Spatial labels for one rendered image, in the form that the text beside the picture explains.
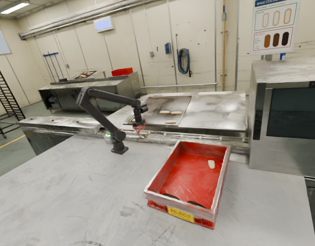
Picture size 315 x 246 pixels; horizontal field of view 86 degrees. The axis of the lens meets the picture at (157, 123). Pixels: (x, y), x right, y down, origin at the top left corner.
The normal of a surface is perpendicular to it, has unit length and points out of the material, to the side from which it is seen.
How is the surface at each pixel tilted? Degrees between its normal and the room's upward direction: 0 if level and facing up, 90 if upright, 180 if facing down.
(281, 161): 90
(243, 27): 90
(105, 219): 0
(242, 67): 90
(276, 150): 90
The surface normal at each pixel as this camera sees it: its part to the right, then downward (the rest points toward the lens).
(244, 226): -0.15, -0.89
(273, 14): -0.48, 0.44
